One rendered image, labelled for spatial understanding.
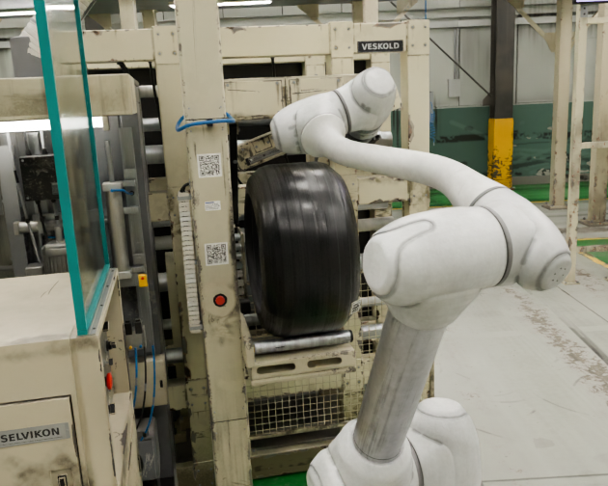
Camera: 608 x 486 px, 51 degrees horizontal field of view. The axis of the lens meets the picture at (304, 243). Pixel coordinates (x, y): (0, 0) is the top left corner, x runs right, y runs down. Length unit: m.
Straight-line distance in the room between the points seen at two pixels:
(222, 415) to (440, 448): 1.06
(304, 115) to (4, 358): 0.77
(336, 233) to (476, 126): 9.93
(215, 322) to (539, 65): 10.53
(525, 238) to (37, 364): 0.94
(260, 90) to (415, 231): 1.48
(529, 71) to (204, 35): 10.37
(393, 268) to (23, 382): 0.80
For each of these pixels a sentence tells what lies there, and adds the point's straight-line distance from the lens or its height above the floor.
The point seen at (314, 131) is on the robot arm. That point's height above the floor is 1.64.
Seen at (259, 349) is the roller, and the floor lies 0.90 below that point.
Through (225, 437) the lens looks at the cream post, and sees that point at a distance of 2.37.
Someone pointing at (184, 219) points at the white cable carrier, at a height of 1.34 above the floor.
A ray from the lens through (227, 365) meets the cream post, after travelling 2.25.
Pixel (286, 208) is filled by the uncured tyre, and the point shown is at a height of 1.38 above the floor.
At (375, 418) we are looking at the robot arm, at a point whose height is 1.13.
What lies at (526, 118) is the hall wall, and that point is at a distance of 12.10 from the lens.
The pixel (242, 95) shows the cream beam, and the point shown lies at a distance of 2.34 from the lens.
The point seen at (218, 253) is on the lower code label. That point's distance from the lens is 2.13.
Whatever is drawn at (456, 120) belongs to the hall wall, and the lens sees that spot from 11.73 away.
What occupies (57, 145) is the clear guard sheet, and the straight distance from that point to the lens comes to 1.28.
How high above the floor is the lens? 1.71
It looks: 13 degrees down
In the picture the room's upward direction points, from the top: 3 degrees counter-clockwise
